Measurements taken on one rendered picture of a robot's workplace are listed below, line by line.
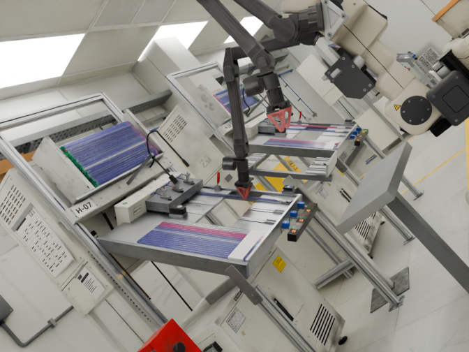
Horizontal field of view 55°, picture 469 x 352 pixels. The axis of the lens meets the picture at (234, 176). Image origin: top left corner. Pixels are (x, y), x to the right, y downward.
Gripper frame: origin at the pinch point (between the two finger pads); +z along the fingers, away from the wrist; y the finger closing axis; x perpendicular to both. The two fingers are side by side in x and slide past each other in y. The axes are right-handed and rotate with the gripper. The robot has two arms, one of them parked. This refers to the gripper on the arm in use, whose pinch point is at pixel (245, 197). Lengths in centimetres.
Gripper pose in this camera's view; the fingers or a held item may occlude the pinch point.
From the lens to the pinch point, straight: 227.3
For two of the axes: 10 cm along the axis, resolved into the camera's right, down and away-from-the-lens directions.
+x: 9.1, 0.7, -4.2
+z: 0.9, 9.4, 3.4
